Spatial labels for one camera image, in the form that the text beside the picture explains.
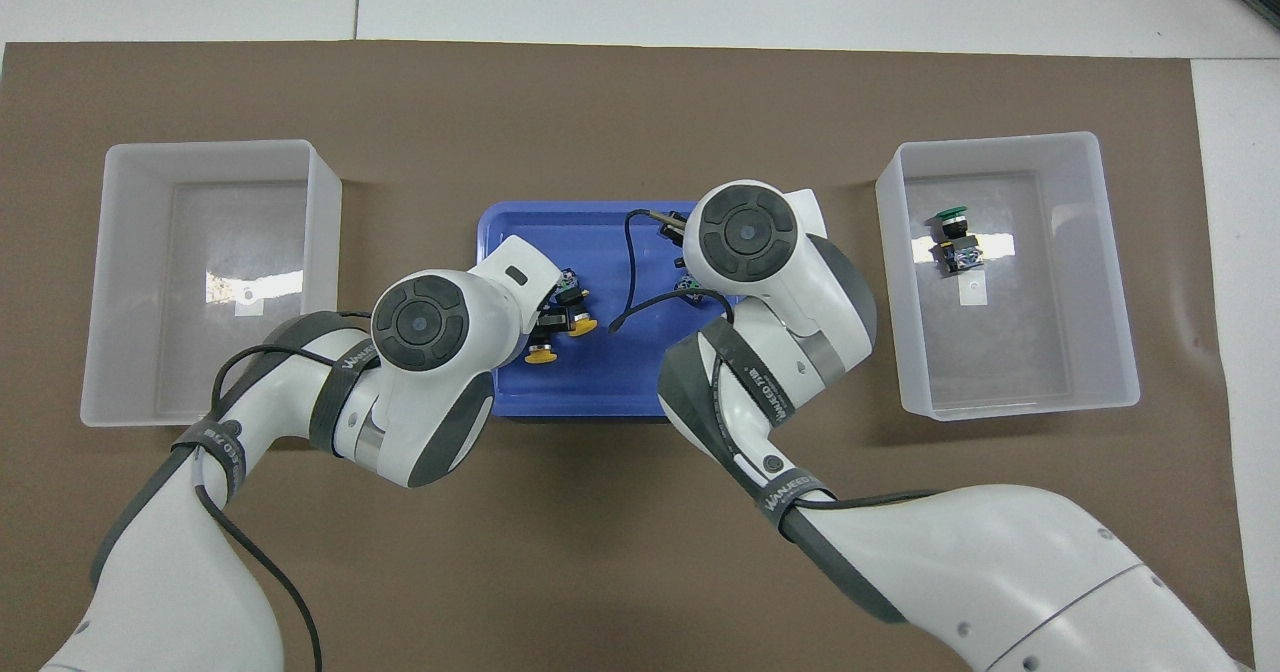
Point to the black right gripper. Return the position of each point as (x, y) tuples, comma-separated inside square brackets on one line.
[(675, 235)]

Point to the yellow push button switch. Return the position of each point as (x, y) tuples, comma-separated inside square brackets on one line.
[(583, 327), (541, 356)]

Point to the green push button with block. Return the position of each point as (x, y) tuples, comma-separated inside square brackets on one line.
[(950, 237)]

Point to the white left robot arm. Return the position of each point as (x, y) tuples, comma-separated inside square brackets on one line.
[(420, 322)]

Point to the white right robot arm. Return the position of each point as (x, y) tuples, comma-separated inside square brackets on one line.
[(1000, 572)]

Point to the blue plastic tray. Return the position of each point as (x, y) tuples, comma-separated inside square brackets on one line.
[(600, 382)]

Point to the brown paper table mat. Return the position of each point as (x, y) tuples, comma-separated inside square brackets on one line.
[(560, 572)]

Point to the translucent white plastic box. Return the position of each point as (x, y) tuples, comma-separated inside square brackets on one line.
[(130, 252), (1050, 352)]

